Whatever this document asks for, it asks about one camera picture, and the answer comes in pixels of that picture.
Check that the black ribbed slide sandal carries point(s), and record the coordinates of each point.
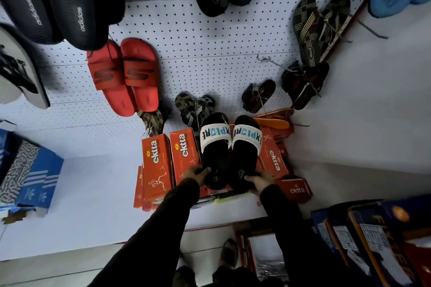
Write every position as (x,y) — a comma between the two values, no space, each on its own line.
(27,1)
(75,7)

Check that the blue striped shoe box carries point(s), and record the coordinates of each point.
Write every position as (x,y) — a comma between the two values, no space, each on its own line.
(42,179)

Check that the dark blue labelled shoe box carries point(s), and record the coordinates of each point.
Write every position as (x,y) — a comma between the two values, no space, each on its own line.
(336,236)

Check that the person's right fingers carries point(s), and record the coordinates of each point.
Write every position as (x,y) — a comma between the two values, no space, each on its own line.
(252,179)

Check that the person's shoe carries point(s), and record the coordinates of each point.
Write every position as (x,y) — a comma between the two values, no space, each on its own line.
(229,253)

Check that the person's right forearm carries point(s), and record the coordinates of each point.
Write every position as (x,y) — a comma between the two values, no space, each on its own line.
(296,239)

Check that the pair of dark flip-flops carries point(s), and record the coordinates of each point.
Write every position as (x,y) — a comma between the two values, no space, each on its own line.
(303,85)

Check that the person's left fingers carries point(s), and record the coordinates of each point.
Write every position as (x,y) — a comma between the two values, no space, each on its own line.
(204,172)

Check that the blue patterned shoe box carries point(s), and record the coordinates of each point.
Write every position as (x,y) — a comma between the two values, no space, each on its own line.
(18,172)

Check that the white pegboard display panel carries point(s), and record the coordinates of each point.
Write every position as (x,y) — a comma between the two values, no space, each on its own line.
(208,51)

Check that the dark shoe box orange print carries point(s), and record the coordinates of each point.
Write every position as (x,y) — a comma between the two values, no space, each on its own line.
(384,239)

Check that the person's left forearm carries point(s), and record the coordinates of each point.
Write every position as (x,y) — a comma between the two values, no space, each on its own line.
(158,233)

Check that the dark brown sandal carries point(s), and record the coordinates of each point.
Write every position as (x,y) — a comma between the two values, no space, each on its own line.
(257,95)

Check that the metal display hook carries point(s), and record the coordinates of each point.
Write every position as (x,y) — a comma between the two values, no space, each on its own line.
(271,61)
(370,29)

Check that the orange flip-flop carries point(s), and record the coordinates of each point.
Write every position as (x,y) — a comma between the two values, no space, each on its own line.
(271,123)

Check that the person's right hand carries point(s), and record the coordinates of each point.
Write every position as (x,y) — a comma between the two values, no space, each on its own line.
(262,181)

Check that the stack of orange shoe boxes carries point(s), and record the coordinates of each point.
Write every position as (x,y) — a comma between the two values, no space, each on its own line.
(156,165)

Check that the open box with tissue paper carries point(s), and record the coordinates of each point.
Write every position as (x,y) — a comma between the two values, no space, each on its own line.
(266,256)

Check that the black gold striped flip-flop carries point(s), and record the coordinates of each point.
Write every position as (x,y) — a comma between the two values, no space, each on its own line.
(305,27)
(333,21)

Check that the person's left hand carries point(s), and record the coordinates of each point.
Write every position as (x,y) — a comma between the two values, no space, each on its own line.
(193,175)

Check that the red slide sandal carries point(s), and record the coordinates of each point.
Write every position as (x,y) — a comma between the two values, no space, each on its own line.
(107,78)
(140,75)

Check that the person's legs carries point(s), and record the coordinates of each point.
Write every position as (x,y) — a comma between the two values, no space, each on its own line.
(232,278)

